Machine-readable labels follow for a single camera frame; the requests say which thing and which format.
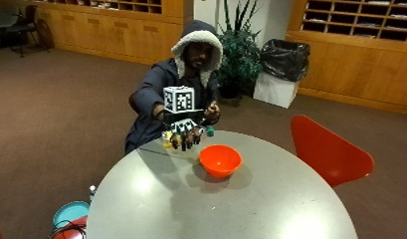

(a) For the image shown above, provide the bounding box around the yellow small object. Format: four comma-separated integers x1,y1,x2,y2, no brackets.
163,130,175,149

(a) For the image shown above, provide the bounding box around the black plant pot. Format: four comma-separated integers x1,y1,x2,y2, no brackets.
217,79,243,100

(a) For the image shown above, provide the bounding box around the white cube with black markers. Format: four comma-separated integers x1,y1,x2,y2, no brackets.
163,85,199,115

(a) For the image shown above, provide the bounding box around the orange plastic bowl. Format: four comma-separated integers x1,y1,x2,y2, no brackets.
199,143,244,179

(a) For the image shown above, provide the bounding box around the the person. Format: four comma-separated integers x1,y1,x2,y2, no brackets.
124,19,224,155

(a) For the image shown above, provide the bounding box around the white trash bin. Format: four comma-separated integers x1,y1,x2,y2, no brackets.
252,71,301,110

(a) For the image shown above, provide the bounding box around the green potted plant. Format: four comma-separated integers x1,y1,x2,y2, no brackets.
215,0,265,88

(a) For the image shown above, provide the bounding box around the black trash bag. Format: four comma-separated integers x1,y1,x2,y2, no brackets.
259,38,312,84

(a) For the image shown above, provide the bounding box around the red chair with curved back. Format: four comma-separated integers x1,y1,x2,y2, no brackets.
289,115,376,189

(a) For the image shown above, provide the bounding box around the long wooden cabinet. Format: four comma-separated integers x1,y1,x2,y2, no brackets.
34,0,188,66

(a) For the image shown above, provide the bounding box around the teal round plate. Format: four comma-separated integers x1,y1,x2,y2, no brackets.
53,200,91,230

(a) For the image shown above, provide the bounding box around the wooden pigeonhole shelf unit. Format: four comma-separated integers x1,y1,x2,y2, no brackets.
285,0,407,117

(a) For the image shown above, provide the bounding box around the black chair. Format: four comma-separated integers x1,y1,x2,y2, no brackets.
5,4,54,59

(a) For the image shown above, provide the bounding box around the red seat under cables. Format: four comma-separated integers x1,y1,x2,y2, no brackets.
50,214,90,239

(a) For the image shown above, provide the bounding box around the black cable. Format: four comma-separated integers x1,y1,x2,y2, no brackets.
47,219,88,239

